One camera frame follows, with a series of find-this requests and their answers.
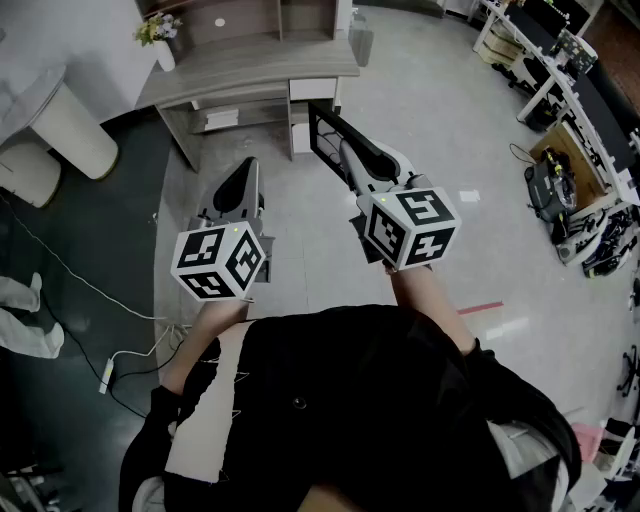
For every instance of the person's left forearm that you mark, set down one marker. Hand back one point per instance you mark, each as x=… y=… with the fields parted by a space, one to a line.
x=210 y=340

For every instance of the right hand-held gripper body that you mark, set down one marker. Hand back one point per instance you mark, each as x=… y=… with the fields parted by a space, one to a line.
x=390 y=230

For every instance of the low white round stool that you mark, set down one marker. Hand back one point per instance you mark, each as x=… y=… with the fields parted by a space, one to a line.
x=27 y=175

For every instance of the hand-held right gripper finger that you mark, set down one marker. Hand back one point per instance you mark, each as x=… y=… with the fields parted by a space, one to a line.
x=402 y=162
x=356 y=172

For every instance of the black office chair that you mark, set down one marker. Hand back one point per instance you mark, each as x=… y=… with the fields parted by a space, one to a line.
x=527 y=75

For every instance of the open cardboard box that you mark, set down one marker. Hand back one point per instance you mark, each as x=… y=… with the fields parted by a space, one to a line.
x=575 y=145

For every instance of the white drawer cabinet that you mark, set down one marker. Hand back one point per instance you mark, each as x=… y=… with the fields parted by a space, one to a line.
x=311 y=90

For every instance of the small white box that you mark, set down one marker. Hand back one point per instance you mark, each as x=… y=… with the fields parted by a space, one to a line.
x=222 y=120

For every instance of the pile of black and white gear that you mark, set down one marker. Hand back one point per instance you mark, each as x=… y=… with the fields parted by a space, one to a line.
x=600 y=240

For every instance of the black wheeled machine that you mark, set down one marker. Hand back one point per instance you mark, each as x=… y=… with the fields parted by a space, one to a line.
x=542 y=187

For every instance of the long white office desk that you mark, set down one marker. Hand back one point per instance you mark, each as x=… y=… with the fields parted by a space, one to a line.
x=575 y=90

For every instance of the person's black and white top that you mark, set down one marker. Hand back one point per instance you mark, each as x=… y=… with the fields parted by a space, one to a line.
x=360 y=400

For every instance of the person's right forearm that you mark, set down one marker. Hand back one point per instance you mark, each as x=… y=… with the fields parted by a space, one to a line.
x=430 y=310

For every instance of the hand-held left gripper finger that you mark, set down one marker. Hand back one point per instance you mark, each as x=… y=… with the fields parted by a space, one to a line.
x=254 y=200
x=225 y=200

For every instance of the white power strip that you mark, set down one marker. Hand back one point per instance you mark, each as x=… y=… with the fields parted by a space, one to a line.
x=106 y=376

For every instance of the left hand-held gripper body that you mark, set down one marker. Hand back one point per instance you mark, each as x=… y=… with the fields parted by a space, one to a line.
x=200 y=250

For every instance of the black framed branch picture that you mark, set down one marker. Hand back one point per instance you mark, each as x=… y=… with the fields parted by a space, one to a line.
x=325 y=135

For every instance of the red tape strip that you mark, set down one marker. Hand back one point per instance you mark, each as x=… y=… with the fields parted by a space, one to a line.
x=480 y=307

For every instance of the yellow and blue flower bouquet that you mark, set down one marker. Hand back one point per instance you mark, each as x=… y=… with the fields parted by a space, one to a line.
x=156 y=29

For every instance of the black computer monitor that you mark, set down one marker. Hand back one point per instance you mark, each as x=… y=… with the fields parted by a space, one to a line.
x=530 y=22
x=560 y=15

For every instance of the white ribbed vase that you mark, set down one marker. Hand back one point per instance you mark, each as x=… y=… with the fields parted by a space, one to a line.
x=165 y=56

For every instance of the white paper sheet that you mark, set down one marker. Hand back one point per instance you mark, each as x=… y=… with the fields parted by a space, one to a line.
x=469 y=196

